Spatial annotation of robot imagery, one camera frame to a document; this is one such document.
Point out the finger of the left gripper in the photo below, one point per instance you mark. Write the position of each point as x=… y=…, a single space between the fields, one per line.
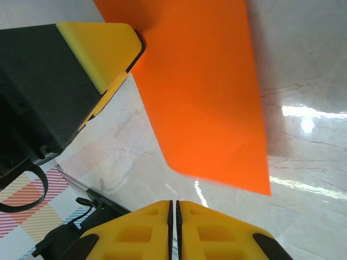
x=40 y=67
x=109 y=92

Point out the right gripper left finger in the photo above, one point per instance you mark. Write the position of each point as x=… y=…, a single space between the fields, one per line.
x=130 y=238

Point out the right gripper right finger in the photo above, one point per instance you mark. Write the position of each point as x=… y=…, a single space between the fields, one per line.
x=217 y=238

